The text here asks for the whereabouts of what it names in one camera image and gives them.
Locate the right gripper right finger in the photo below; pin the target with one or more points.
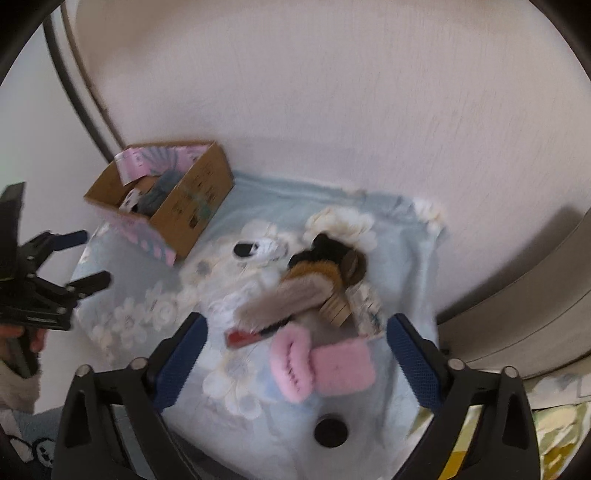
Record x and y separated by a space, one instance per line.
504 445

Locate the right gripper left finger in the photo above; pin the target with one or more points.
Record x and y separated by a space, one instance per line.
111 424

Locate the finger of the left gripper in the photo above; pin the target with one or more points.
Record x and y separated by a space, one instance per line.
72 292
33 254

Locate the yellow floral bedding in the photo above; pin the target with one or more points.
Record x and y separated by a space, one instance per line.
561 413

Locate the panda print clothing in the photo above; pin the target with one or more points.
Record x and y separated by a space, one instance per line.
31 435

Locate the small white printed sock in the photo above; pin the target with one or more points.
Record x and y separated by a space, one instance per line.
131 200

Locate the light blue floral cloth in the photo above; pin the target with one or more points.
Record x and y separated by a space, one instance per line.
230 409

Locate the beige chair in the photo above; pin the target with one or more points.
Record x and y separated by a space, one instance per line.
537 324

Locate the pink cardboard box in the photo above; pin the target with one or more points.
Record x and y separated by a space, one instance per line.
172 231

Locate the grey blue fluffy sock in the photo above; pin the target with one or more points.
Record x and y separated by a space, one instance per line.
150 202

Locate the small black cap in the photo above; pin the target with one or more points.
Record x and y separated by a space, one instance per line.
331 431

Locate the tan thread spool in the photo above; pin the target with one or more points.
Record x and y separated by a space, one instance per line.
336 310

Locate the brown white fluffy sock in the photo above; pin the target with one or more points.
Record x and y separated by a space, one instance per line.
306 286

